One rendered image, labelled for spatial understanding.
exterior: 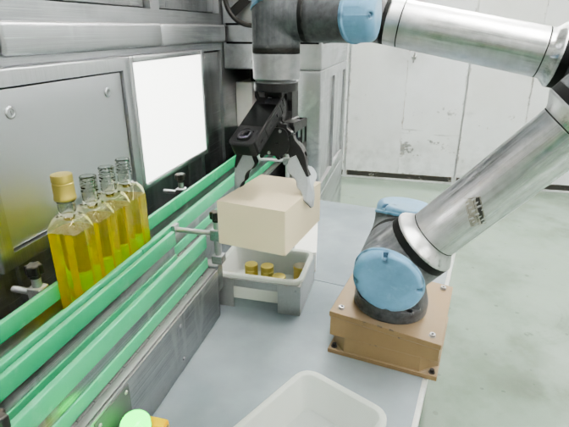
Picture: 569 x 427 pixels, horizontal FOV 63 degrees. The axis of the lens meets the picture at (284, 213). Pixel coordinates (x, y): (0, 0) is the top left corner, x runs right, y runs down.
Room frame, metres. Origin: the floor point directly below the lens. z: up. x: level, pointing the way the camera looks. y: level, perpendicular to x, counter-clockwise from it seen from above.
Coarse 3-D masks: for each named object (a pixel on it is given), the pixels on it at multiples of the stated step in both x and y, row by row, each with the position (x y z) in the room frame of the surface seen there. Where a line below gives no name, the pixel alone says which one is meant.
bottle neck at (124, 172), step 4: (116, 160) 0.88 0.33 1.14; (120, 160) 0.88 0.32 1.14; (124, 160) 0.88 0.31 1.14; (128, 160) 0.89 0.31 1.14; (116, 164) 0.88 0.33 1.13; (120, 164) 0.88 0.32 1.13; (124, 164) 0.88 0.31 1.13; (128, 164) 0.89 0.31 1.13; (116, 168) 0.89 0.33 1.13; (120, 168) 0.88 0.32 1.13; (124, 168) 0.88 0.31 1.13; (128, 168) 0.89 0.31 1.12; (116, 172) 0.89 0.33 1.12; (120, 172) 0.88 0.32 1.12; (124, 172) 0.88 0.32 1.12; (128, 172) 0.89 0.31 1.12; (120, 176) 0.88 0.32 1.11; (124, 176) 0.88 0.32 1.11; (128, 176) 0.89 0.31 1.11; (120, 180) 0.88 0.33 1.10; (124, 180) 0.88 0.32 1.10; (128, 180) 0.88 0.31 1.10; (132, 180) 0.89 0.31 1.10
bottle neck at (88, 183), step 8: (80, 176) 0.78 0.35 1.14; (88, 176) 0.79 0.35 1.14; (96, 176) 0.78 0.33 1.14; (80, 184) 0.77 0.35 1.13; (88, 184) 0.77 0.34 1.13; (96, 184) 0.78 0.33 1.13; (88, 192) 0.77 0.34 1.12; (96, 192) 0.77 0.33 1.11; (88, 200) 0.77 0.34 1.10; (96, 200) 0.77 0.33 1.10
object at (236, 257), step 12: (228, 252) 1.08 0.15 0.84; (240, 252) 1.13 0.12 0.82; (252, 252) 1.13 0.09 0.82; (264, 252) 1.12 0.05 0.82; (288, 252) 1.10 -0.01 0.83; (300, 252) 1.09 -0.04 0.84; (228, 264) 1.06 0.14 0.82; (240, 264) 1.13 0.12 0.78; (276, 264) 1.11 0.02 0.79; (288, 264) 1.10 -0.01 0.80; (228, 276) 0.97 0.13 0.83; (240, 276) 0.96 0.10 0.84; (252, 276) 0.96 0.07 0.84; (264, 276) 0.96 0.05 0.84; (288, 276) 1.08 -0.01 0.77; (300, 276) 0.96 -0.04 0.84
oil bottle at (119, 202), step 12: (120, 192) 0.84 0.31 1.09; (120, 204) 0.82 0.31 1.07; (120, 216) 0.82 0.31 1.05; (132, 216) 0.85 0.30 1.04; (120, 228) 0.81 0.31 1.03; (132, 228) 0.85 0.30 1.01; (120, 240) 0.81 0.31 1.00; (132, 240) 0.84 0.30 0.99; (120, 252) 0.81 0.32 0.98; (132, 252) 0.84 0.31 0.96
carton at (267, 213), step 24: (240, 192) 0.74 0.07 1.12; (264, 192) 0.74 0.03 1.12; (288, 192) 0.74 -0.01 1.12; (240, 216) 0.68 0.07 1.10; (264, 216) 0.67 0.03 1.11; (288, 216) 0.67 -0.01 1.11; (312, 216) 0.77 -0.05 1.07; (240, 240) 0.69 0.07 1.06; (264, 240) 0.67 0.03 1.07; (288, 240) 0.67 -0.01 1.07
